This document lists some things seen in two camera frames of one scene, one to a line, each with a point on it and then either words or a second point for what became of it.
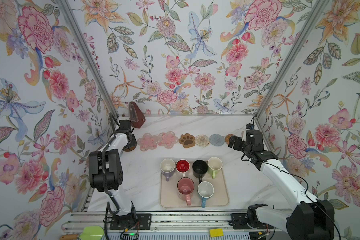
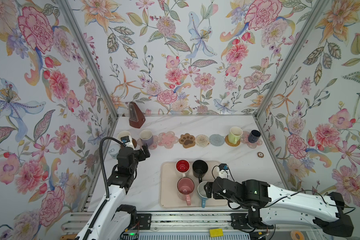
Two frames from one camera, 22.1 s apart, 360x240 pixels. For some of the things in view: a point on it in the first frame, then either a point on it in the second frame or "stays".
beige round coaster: [202, 140] stays
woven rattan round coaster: [227, 138] stays
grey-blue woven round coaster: [216, 140] stays
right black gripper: [238, 142] -> [207, 189]
